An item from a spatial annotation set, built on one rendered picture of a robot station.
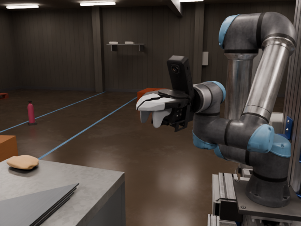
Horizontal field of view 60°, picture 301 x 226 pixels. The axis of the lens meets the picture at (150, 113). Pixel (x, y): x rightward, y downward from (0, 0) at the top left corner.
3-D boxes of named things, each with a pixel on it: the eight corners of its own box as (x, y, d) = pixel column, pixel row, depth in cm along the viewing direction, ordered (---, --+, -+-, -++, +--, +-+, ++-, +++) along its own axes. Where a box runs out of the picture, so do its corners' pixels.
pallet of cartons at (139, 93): (164, 107, 754) (164, 93, 745) (135, 106, 770) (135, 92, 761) (169, 100, 864) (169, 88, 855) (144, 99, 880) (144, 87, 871)
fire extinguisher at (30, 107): (31, 122, 591) (28, 99, 580) (40, 123, 586) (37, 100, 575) (24, 125, 570) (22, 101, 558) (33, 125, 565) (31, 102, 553)
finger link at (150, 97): (135, 130, 53) (162, 121, 60) (138, 102, 51) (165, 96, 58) (124, 126, 54) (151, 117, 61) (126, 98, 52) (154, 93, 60)
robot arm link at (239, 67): (247, 171, 93) (262, 9, 81) (208, 161, 102) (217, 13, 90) (257, 160, 103) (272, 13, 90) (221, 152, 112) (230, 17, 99)
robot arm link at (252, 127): (307, 29, 86) (269, 163, 69) (272, 30, 93) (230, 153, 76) (307, 0, 78) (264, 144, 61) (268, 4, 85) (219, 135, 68)
